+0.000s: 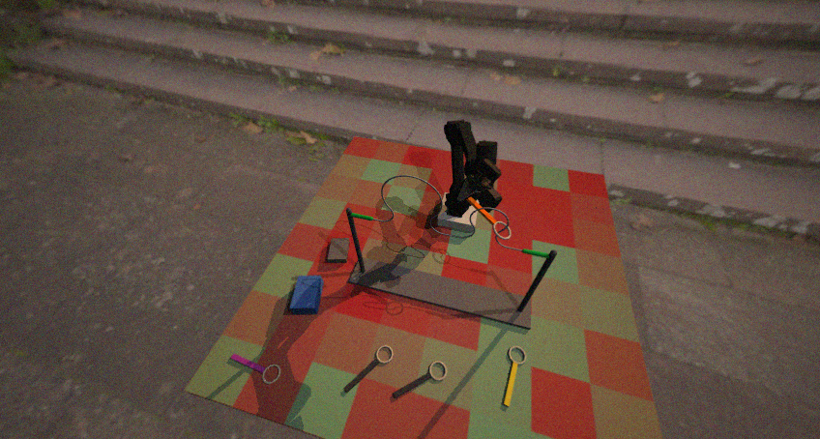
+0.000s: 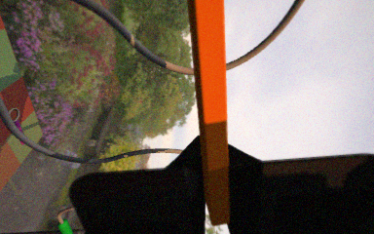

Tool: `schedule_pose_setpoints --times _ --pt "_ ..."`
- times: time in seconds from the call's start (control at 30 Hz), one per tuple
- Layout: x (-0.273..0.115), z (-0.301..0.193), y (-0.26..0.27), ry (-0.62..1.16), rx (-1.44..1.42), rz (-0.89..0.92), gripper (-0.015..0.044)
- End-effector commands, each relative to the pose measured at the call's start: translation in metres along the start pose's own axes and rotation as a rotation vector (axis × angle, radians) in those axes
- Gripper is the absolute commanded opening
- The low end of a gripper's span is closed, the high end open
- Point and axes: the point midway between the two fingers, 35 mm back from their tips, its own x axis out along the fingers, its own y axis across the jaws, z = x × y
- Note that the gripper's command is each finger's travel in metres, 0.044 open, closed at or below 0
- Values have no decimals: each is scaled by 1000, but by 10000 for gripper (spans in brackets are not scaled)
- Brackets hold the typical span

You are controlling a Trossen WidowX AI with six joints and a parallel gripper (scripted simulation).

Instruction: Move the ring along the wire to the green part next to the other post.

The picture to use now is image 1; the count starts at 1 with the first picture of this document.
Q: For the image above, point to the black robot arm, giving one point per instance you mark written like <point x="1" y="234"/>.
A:
<point x="460" y="136"/>

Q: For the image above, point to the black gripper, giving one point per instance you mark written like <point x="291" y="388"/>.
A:
<point x="473" y="186"/>

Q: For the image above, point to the yellow handle with tan loop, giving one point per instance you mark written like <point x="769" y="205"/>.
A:
<point x="512" y="375"/>

